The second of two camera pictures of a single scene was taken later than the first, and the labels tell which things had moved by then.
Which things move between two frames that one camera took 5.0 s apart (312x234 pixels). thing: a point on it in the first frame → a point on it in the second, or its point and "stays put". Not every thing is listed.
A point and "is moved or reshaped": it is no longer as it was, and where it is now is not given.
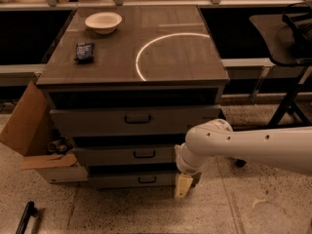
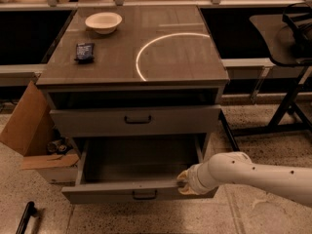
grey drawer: [125, 154] is moved or reshaped
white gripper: [184, 164] → [194, 180]
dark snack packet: [85, 53] stays put
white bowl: [103, 22] stays put
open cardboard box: [35, 132] stays put
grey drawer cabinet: [126, 84] stays put
